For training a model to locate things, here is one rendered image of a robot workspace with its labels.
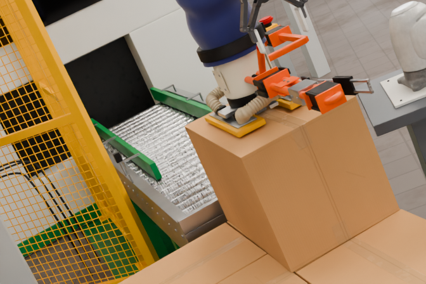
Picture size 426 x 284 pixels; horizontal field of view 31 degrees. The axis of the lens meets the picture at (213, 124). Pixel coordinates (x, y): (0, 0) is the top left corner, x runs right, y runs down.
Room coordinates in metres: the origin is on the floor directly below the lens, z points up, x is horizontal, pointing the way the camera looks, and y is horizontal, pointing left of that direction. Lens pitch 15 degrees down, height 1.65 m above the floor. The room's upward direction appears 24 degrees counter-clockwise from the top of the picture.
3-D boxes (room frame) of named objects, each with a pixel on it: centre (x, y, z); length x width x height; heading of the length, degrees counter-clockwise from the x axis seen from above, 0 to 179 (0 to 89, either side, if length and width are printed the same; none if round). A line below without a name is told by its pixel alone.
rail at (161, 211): (3.87, 0.53, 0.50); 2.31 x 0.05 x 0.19; 14
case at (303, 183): (2.45, -0.16, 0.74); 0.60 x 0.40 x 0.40; 13
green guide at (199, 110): (4.36, 0.05, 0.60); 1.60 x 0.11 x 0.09; 14
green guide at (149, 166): (4.23, 0.56, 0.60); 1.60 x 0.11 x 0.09; 14
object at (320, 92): (1.87, -0.28, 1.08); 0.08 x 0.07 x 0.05; 13
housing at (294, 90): (2.01, -0.26, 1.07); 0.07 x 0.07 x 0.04; 13
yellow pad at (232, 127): (2.44, -0.07, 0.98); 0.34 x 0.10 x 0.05; 13
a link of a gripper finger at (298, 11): (2.07, -0.33, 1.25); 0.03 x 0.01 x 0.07; 12
